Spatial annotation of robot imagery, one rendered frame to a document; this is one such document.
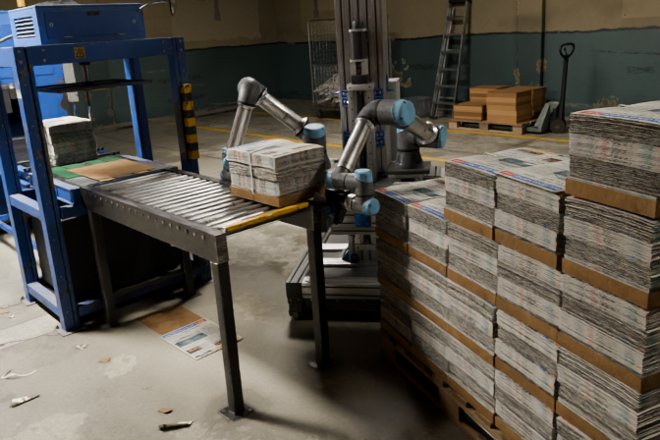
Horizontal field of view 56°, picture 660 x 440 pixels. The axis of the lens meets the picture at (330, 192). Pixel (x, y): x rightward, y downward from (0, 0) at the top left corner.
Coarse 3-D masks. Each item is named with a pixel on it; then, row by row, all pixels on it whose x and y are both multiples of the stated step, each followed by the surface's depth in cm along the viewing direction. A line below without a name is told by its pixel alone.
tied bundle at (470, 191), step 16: (448, 160) 222; (464, 160) 219; (480, 160) 218; (496, 160) 216; (512, 160) 215; (528, 160) 213; (544, 160) 212; (560, 160) 210; (448, 176) 222; (464, 176) 213; (480, 176) 203; (496, 176) 198; (448, 192) 223; (464, 192) 215; (480, 192) 206; (496, 192) 199; (448, 208) 225; (464, 208) 216; (480, 208) 206; (496, 208) 200
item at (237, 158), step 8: (248, 144) 293; (256, 144) 291; (264, 144) 290; (280, 144) 290; (232, 152) 285; (240, 152) 279; (232, 160) 287; (240, 160) 281; (232, 168) 288; (240, 168) 283; (232, 176) 290; (240, 176) 285; (232, 184) 291; (240, 184) 286; (248, 184) 281
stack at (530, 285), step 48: (384, 192) 272; (432, 192) 266; (432, 240) 239; (480, 240) 210; (384, 288) 287; (432, 288) 244; (528, 288) 191; (384, 336) 293; (432, 336) 252; (480, 336) 218; (528, 336) 193; (480, 384) 222; (528, 432) 201
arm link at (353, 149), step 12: (372, 108) 277; (360, 120) 278; (372, 120) 278; (360, 132) 275; (348, 144) 273; (360, 144) 273; (348, 156) 269; (336, 168) 268; (348, 168) 267; (336, 180) 264
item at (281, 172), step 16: (304, 144) 284; (256, 160) 272; (272, 160) 263; (288, 160) 267; (304, 160) 273; (320, 160) 278; (256, 176) 274; (272, 176) 265; (288, 176) 267; (304, 176) 273; (320, 176) 280; (272, 192) 269; (288, 192) 268
